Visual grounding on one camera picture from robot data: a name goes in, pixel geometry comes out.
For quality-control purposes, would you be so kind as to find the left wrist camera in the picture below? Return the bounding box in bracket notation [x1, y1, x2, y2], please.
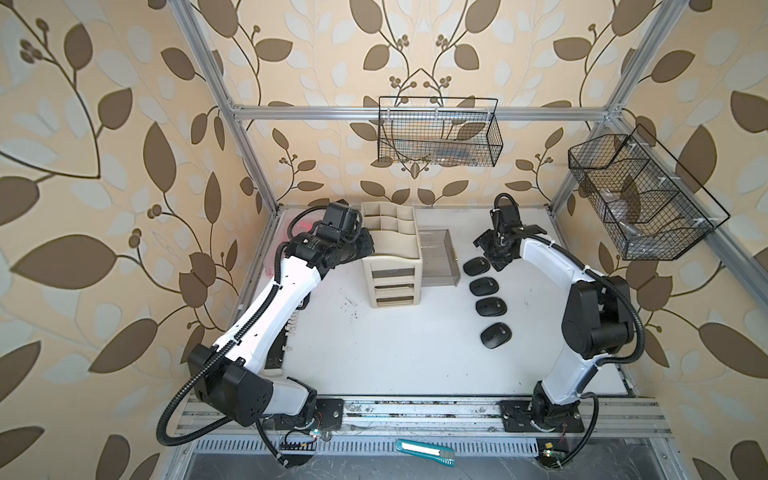
[322, 202, 359, 235]

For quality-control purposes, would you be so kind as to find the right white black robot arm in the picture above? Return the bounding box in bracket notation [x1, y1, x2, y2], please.
[474, 193, 646, 431]

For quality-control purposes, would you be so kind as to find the right black wire basket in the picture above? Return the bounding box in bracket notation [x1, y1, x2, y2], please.
[568, 124, 730, 261]

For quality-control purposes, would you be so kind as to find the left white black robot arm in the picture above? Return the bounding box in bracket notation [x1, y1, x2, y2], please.
[156, 202, 374, 447]

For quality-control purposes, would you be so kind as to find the pink clear plastic case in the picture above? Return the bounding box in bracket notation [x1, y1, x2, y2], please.
[273, 216, 301, 284]

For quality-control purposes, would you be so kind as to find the aluminium front rail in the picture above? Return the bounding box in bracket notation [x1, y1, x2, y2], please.
[179, 395, 670, 438]

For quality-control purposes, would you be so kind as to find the teal utility knife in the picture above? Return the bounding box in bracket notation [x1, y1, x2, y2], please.
[395, 439, 455, 467]

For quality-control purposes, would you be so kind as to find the beige drawer organizer cabinet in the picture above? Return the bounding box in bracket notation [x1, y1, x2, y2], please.
[361, 202, 424, 308]

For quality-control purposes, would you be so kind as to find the black wire basket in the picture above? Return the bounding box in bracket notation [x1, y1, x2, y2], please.
[377, 95, 504, 168]
[568, 124, 730, 261]

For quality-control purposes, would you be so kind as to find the black tool strip on table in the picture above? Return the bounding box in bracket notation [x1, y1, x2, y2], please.
[264, 294, 311, 371]

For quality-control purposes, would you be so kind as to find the back black wire basket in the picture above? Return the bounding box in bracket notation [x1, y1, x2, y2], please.
[377, 95, 504, 168]

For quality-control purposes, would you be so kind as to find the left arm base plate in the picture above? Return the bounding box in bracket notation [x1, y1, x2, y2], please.
[263, 398, 345, 431]

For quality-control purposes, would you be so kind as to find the black computer mouse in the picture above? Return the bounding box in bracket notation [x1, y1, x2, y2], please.
[469, 276, 499, 297]
[462, 256, 491, 277]
[480, 322, 512, 350]
[475, 296, 508, 317]

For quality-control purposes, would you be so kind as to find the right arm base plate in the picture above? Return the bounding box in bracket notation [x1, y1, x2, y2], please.
[498, 399, 586, 434]

